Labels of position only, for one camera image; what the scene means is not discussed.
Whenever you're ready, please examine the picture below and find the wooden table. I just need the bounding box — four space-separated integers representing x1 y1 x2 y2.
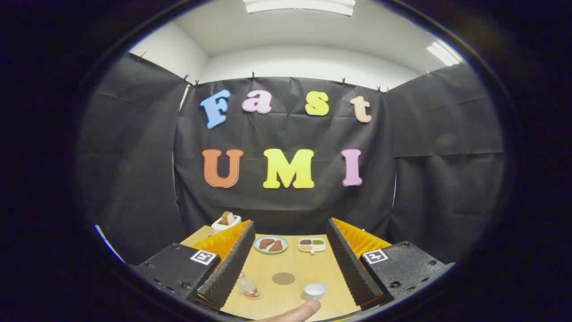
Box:
179 225 394 322

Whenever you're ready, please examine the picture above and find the small ceiling light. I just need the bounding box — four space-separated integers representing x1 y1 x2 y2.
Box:
426 41 461 67

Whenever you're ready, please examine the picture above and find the white toaster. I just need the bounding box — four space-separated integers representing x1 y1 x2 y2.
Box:
211 215 242 234

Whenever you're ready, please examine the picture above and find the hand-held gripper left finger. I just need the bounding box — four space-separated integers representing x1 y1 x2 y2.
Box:
130 220 256 310

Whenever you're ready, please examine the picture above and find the clear plastic juice bottle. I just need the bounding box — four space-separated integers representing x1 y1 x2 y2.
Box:
235 271 261 299

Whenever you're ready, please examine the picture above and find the pale grey cup with handle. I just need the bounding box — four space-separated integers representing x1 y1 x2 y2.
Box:
301 282 328 301

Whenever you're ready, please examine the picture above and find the white divided condiment dish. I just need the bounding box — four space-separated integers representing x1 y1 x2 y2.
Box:
298 238 327 254

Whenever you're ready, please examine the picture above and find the pale green plate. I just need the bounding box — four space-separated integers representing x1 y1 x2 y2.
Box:
253 235 289 255

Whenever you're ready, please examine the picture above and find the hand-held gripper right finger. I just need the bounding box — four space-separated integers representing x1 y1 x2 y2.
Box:
326 217 456 312

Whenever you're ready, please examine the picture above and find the long ceiling light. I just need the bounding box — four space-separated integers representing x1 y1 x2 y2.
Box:
244 0 357 17

